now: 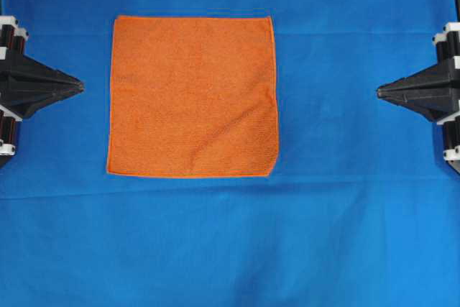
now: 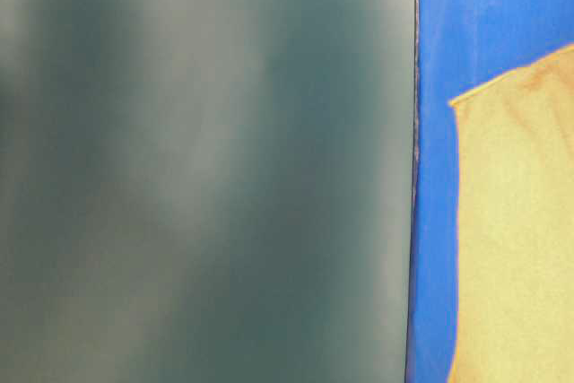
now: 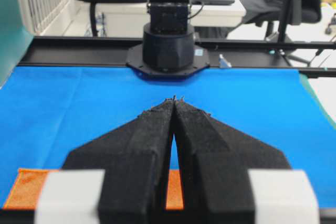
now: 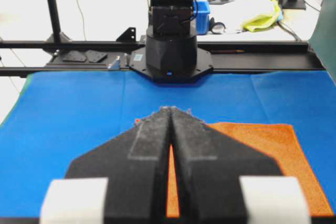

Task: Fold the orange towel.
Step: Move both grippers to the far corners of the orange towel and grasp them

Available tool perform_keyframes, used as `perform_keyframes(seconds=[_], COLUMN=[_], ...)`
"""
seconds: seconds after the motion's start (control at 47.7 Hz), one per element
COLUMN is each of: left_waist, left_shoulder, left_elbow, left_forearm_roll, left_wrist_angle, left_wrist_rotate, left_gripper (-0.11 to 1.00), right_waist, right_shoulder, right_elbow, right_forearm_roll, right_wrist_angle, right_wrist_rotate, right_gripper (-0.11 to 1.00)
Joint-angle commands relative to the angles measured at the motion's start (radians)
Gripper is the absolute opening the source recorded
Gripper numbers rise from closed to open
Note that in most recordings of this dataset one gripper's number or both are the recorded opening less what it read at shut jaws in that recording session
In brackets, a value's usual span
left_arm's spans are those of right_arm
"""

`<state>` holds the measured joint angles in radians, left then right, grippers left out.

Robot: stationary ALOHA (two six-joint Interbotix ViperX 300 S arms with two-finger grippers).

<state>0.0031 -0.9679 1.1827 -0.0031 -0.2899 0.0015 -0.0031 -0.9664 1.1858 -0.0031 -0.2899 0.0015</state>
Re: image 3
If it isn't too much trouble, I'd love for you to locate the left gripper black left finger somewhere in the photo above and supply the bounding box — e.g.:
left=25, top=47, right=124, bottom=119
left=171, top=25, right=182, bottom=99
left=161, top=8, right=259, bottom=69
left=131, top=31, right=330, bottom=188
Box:
left=35, top=100, right=174, bottom=223

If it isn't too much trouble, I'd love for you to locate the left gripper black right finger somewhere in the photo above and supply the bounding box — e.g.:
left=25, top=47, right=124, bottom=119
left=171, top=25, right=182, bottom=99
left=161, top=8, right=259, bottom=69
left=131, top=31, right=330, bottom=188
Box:
left=173, top=100, right=321, bottom=223

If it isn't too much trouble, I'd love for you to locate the orange towel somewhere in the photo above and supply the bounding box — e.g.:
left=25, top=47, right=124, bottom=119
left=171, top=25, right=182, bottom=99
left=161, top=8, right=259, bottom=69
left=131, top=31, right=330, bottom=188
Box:
left=2, top=168, right=184, bottom=210

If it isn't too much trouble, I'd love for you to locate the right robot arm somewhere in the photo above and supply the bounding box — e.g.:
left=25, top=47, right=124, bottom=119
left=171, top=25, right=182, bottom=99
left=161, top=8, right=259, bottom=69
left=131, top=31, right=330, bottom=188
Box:
left=126, top=0, right=210, bottom=78

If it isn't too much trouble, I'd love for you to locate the blue table cloth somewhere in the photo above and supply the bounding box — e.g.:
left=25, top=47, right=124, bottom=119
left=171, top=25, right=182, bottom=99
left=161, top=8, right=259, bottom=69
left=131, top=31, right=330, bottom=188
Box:
left=1, top=67, right=335, bottom=208

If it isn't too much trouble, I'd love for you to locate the black office chair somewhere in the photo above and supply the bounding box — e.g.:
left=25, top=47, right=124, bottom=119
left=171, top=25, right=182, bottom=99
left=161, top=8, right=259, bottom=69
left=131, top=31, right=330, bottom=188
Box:
left=229, top=0, right=323, bottom=42

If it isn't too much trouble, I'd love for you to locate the white desk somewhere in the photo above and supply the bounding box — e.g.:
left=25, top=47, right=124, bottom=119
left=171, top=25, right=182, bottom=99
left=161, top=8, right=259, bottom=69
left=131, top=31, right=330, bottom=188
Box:
left=44, top=0, right=247, bottom=37

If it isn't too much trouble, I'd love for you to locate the black vertical pole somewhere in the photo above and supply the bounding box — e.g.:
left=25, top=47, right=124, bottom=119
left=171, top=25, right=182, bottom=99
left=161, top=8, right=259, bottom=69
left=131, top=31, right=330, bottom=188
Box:
left=278, top=0, right=292, bottom=43

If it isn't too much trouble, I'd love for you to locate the black table edge rail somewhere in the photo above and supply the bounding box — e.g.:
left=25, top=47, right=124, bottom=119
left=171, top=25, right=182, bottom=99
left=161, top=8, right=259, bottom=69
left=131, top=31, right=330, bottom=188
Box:
left=19, top=36, right=335, bottom=78

